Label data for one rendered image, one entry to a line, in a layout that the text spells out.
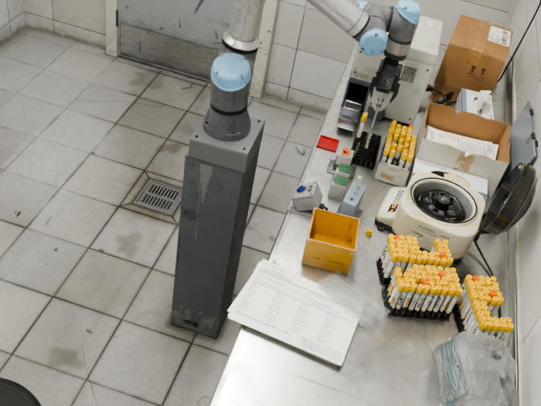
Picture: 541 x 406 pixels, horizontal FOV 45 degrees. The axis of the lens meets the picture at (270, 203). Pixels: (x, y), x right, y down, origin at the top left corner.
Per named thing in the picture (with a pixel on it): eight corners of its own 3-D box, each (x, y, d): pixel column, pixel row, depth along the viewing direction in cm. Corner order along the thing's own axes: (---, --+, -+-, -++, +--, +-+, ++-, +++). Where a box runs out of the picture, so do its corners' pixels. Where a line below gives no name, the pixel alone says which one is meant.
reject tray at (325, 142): (320, 136, 227) (320, 134, 227) (339, 142, 227) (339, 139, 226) (315, 147, 222) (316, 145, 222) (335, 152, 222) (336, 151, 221)
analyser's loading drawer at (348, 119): (346, 97, 245) (349, 85, 242) (363, 102, 244) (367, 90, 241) (336, 126, 230) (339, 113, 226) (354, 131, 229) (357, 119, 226)
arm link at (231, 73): (206, 109, 198) (208, 70, 189) (213, 85, 208) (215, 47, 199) (245, 114, 198) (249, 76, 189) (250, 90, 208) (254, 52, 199)
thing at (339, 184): (329, 190, 206) (334, 173, 202) (344, 194, 206) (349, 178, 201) (327, 197, 203) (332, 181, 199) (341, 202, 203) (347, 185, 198)
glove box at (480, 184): (409, 174, 219) (418, 151, 213) (480, 195, 216) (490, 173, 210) (404, 196, 210) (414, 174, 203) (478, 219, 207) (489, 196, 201)
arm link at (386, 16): (357, 11, 186) (394, 18, 186) (357, -7, 194) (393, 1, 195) (350, 36, 191) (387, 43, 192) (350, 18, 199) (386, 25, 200)
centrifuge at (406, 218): (390, 187, 212) (402, 157, 204) (479, 223, 206) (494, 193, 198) (368, 230, 195) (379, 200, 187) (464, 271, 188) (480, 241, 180)
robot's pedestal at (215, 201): (169, 325, 266) (184, 155, 208) (187, 289, 281) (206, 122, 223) (216, 340, 264) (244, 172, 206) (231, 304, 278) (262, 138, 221)
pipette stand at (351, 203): (340, 204, 202) (348, 180, 195) (362, 213, 200) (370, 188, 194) (330, 223, 195) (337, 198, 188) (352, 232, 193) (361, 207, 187)
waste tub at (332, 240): (307, 232, 190) (314, 207, 184) (352, 243, 190) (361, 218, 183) (299, 264, 180) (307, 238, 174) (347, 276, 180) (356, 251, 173)
